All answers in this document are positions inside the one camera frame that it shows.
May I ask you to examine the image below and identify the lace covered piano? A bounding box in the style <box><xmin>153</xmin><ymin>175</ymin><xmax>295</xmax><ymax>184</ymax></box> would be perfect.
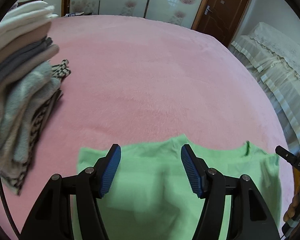
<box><xmin>229</xmin><ymin>22</ymin><xmax>300</xmax><ymax>150</ymax></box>

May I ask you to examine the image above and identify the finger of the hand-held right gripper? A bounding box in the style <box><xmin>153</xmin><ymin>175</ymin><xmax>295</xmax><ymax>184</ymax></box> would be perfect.
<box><xmin>275</xmin><ymin>145</ymin><xmax>294</xmax><ymax>166</ymax></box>

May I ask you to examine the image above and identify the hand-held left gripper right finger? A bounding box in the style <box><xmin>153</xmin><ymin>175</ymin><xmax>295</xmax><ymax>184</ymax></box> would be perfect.
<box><xmin>181</xmin><ymin>144</ymin><xmax>280</xmax><ymax>240</ymax></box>

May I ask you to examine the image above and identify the stack of folded clothes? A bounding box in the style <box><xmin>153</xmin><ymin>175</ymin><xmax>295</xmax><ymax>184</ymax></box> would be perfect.
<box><xmin>0</xmin><ymin>0</ymin><xmax>72</xmax><ymax>197</ymax></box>

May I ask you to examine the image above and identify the brown wooden door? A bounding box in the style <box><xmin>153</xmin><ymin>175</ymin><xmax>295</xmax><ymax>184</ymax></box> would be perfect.
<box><xmin>191</xmin><ymin>0</ymin><xmax>254</xmax><ymax>48</ymax></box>

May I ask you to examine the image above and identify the pink bed blanket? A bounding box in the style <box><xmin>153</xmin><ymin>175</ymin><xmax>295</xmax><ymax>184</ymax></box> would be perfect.
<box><xmin>0</xmin><ymin>14</ymin><xmax>297</xmax><ymax>240</ymax></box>

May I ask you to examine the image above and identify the green t-shirt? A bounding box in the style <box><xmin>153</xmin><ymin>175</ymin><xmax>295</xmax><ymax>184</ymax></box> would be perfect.
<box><xmin>76</xmin><ymin>134</ymin><xmax>283</xmax><ymax>240</ymax></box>

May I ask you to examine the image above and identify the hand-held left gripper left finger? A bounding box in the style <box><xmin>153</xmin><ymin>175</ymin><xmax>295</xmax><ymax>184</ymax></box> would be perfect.
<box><xmin>21</xmin><ymin>144</ymin><xmax>122</xmax><ymax>240</ymax></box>

